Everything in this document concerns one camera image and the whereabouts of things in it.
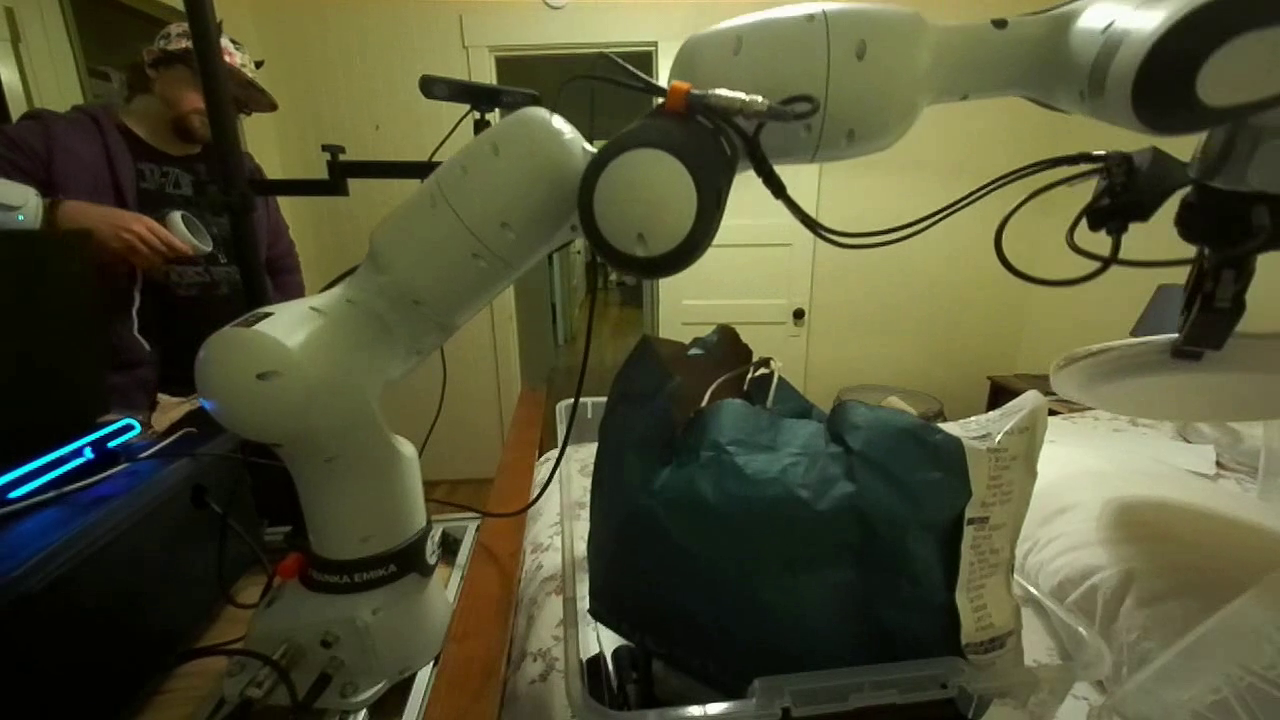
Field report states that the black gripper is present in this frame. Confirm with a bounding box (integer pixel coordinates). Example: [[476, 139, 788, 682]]
[[1166, 178, 1280, 362]]

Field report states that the white round plate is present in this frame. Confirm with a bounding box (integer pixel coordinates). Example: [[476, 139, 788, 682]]
[[1042, 326, 1280, 428]]

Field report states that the white VR controller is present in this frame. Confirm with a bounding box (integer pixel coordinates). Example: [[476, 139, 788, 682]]
[[164, 206, 219, 260]]

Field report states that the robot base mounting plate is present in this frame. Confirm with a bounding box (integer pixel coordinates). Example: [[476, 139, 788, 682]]
[[215, 512, 487, 720]]

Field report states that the white printed paper bag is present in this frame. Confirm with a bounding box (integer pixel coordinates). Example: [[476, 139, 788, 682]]
[[936, 385, 1050, 661]]

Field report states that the dark teal fabric bag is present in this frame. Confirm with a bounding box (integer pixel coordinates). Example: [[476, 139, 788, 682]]
[[583, 321, 976, 698]]

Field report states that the wooden bed footboard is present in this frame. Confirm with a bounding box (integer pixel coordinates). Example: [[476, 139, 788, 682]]
[[433, 385, 559, 720]]

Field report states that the person's hand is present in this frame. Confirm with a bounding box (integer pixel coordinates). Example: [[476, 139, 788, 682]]
[[76, 194, 200, 280]]

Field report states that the dark wooden nightstand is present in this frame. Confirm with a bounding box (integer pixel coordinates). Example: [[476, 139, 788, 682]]
[[984, 368, 1089, 415]]

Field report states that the clear plastic sheet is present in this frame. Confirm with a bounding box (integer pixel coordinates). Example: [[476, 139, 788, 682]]
[[1010, 490, 1280, 720]]

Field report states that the white panel door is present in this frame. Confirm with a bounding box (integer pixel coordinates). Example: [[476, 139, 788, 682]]
[[657, 156, 820, 390]]

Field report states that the clear plastic storage bin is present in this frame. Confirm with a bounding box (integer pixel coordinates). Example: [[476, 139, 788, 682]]
[[551, 390, 1117, 720]]

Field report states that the black tripod pole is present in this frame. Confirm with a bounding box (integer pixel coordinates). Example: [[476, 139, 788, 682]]
[[180, 0, 270, 312]]

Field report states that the person in dark shirt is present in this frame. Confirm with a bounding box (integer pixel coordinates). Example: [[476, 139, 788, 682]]
[[0, 17, 307, 411]]

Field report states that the blue lit device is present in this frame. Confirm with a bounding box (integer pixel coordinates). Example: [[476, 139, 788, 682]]
[[0, 411, 153, 512]]

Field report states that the white rounded device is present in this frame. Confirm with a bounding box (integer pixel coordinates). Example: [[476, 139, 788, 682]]
[[0, 177, 49, 239]]

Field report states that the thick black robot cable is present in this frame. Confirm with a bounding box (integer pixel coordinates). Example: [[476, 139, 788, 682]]
[[658, 74, 1203, 293]]

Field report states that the thin black hanging cable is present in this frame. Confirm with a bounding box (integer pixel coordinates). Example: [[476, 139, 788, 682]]
[[419, 245, 607, 526]]

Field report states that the black stereo camera bar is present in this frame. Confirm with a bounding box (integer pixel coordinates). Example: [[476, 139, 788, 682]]
[[415, 71, 544, 114]]

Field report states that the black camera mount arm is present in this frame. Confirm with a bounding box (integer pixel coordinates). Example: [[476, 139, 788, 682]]
[[250, 139, 449, 199]]

